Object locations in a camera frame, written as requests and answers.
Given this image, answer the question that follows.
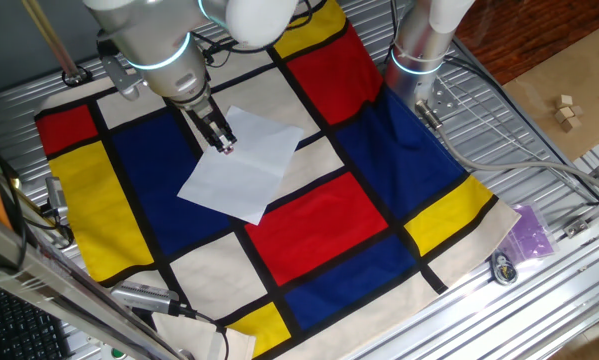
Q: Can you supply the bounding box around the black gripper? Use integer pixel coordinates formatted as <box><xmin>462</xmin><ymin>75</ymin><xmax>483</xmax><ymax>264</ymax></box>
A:
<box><xmin>170</xmin><ymin>86</ymin><xmax>238</xmax><ymax>154</ymax></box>

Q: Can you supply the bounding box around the white paper sheet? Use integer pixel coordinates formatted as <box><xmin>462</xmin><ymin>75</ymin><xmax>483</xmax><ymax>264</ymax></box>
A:
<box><xmin>176</xmin><ymin>104</ymin><xmax>305</xmax><ymax>226</ymax></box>

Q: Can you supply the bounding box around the colour block tablecloth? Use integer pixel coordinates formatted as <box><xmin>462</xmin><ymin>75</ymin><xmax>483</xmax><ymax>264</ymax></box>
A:
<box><xmin>33</xmin><ymin>0</ymin><xmax>523</xmax><ymax>360</ymax></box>

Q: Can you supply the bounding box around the grey box green button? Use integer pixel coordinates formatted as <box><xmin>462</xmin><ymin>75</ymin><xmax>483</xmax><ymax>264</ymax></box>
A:
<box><xmin>98</xmin><ymin>344</ymin><xmax>130</xmax><ymax>360</ymax></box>

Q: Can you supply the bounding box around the black keyboard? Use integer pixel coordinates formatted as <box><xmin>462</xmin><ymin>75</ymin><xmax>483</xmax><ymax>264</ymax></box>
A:
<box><xmin>0</xmin><ymin>282</ymin><xmax>73</xmax><ymax>360</ymax></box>

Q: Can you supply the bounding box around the small round metal part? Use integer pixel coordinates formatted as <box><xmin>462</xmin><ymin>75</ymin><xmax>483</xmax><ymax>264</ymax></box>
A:
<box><xmin>489</xmin><ymin>249</ymin><xmax>519</xmax><ymax>287</ymax></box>

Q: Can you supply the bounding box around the purple plastic bag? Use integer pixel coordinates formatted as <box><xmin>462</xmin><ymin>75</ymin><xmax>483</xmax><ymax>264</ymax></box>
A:
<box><xmin>498</xmin><ymin>202</ymin><xmax>560</xmax><ymax>264</ymax></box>

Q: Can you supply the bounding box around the brown cardboard sheet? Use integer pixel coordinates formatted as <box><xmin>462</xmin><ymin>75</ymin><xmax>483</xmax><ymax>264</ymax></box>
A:
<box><xmin>501</xmin><ymin>17</ymin><xmax>599</xmax><ymax>162</ymax></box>

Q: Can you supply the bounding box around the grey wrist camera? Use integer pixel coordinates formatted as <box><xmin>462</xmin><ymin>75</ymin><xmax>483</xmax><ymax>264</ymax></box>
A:
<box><xmin>96</xmin><ymin>42</ymin><xmax>145</xmax><ymax>101</ymax></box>

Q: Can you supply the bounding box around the small silver camera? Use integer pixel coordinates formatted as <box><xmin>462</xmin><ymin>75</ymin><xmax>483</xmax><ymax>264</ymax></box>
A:
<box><xmin>44</xmin><ymin>175</ymin><xmax>71</xmax><ymax>226</ymax></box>

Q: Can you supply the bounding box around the silver camera with black cable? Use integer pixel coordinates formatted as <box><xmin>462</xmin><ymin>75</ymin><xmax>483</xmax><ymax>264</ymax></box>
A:
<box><xmin>109</xmin><ymin>280</ymin><xmax>183</xmax><ymax>317</ymax></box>

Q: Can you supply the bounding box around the black camera cable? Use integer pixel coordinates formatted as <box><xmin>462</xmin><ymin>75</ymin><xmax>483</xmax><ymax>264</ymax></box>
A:
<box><xmin>176</xmin><ymin>304</ymin><xmax>230</xmax><ymax>360</ymax></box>

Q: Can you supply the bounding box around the metal pole with black ring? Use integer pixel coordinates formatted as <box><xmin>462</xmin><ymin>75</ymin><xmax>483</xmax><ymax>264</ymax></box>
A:
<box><xmin>21</xmin><ymin>0</ymin><xmax>93</xmax><ymax>87</ymax></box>

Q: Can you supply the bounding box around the aluminium frame beam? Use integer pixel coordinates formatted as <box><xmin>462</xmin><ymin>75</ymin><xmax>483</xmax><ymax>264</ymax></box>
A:
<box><xmin>0</xmin><ymin>204</ymin><xmax>195</xmax><ymax>360</ymax></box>

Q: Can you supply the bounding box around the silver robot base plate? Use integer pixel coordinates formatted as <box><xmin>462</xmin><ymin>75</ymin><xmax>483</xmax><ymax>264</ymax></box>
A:
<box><xmin>413</xmin><ymin>74</ymin><xmax>461</xmax><ymax>120</ymax></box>

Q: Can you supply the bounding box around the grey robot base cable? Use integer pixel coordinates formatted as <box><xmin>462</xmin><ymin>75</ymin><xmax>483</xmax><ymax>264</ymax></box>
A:
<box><xmin>415</xmin><ymin>99</ymin><xmax>599</xmax><ymax>197</ymax></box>

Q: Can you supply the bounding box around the metal corner bracket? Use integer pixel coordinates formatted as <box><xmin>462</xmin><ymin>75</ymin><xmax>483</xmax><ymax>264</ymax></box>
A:
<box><xmin>562</xmin><ymin>218</ymin><xmax>591</xmax><ymax>239</ymax></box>

